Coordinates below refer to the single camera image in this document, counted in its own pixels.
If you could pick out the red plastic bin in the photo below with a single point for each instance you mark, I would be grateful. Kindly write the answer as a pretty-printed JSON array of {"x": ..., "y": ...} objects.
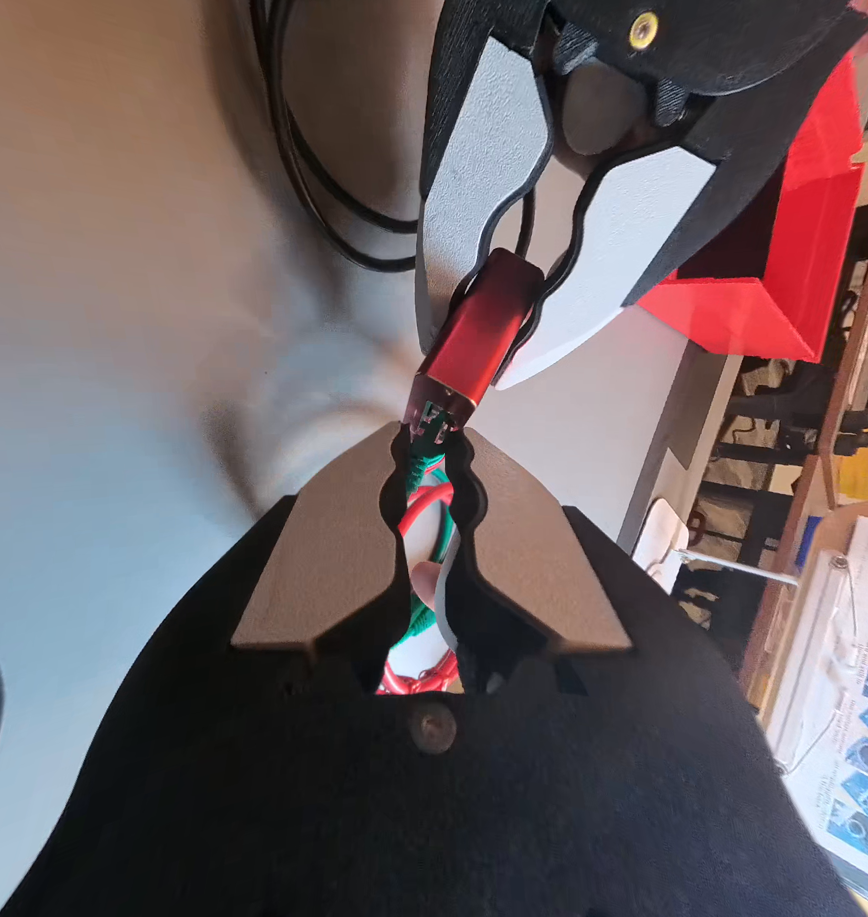
[{"x": 799, "y": 236}]

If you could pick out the document stand with white base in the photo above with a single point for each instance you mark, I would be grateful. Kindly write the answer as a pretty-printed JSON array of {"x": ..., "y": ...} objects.
[{"x": 659, "y": 534}]

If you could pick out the red ethernet splitter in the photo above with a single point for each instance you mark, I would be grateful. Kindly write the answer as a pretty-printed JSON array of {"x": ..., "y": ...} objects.
[{"x": 484, "y": 322}]

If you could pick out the brown wooden desk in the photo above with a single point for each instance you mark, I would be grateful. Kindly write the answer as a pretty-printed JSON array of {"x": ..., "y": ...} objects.
[{"x": 855, "y": 358}]

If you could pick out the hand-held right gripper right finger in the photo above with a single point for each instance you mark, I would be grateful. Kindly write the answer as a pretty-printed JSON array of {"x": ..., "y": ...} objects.
[{"x": 541, "y": 566}]

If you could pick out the person's right hand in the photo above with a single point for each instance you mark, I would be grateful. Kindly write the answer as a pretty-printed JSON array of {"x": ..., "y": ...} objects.
[{"x": 427, "y": 584}]

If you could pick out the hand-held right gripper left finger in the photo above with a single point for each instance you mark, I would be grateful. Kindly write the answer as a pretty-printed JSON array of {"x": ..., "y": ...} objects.
[{"x": 319, "y": 566}]

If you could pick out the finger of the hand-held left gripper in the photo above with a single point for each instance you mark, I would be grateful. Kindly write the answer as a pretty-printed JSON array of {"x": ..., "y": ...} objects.
[
  {"x": 634, "y": 229},
  {"x": 484, "y": 143}
]

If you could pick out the printed instruction sheet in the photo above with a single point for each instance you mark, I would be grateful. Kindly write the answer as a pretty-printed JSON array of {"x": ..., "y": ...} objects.
[{"x": 864, "y": 716}]

